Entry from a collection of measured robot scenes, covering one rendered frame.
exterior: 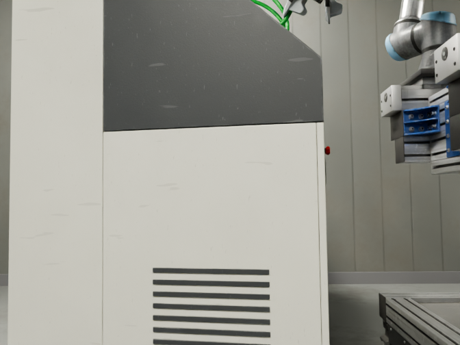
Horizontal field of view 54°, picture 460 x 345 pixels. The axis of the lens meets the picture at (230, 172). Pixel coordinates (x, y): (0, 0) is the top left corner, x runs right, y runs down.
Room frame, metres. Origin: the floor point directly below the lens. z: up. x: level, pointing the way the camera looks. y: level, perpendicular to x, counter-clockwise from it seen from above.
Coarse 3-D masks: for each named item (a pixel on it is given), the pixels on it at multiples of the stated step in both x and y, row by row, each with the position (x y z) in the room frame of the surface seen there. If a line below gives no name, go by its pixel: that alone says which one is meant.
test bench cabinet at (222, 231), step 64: (192, 128) 1.15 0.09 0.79; (256, 128) 1.11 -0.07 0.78; (320, 128) 1.08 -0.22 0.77; (128, 192) 1.18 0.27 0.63; (192, 192) 1.15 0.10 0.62; (256, 192) 1.11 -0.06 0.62; (320, 192) 1.09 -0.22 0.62; (128, 256) 1.18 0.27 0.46; (192, 256) 1.15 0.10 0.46; (256, 256) 1.12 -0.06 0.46; (320, 256) 1.09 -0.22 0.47; (128, 320) 1.18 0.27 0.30; (192, 320) 1.14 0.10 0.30; (256, 320) 1.11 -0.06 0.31; (320, 320) 1.09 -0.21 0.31
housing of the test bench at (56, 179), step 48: (48, 0) 1.22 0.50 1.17; (96, 0) 1.19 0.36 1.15; (48, 48) 1.22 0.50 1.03; (96, 48) 1.19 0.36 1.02; (48, 96) 1.22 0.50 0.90; (96, 96) 1.19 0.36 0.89; (48, 144) 1.22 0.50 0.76; (96, 144) 1.19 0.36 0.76; (48, 192) 1.22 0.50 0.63; (96, 192) 1.19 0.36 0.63; (48, 240) 1.22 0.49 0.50; (96, 240) 1.19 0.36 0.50; (48, 288) 1.22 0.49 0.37; (96, 288) 1.19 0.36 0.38; (48, 336) 1.22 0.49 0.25; (96, 336) 1.19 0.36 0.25
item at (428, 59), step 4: (436, 44) 1.55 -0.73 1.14; (440, 44) 1.54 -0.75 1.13; (428, 48) 1.57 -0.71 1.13; (432, 48) 1.56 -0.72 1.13; (436, 48) 1.55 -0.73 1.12; (424, 52) 1.59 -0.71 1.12; (428, 52) 1.57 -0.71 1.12; (432, 52) 1.56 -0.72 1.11; (424, 56) 1.59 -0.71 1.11; (428, 56) 1.57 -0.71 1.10; (432, 56) 1.56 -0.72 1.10; (424, 60) 1.58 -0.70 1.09; (428, 60) 1.56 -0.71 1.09; (432, 60) 1.56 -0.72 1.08; (420, 64) 1.60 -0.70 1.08; (424, 64) 1.57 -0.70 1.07; (428, 64) 1.56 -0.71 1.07; (432, 64) 1.56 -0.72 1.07
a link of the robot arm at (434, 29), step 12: (432, 12) 1.56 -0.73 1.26; (444, 12) 1.54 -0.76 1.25; (420, 24) 1.61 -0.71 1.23; (432, 24) 1.56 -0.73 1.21; (444, 24) 1.54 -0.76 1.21; (456, 24) 1.56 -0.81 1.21; (420, 36) 1.60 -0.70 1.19; (432, 36) 1.56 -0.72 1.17; (444, 36) 1.54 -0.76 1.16; (420, 48) 1.63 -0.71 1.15
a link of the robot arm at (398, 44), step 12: (408, 0) 1.71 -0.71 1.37; (420, 0) 1.70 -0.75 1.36; (408, 12) 1.70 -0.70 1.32; (420, 12) 1.70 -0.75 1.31; (396, 24) 1.71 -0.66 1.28; (408, 24) 1.67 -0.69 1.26; (396, 36) 1.70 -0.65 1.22; (408, 36) 1.65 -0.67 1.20; (396, 48) 1.70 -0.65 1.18; (408, 48) 1.66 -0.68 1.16; (396, 60) 1.76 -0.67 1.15
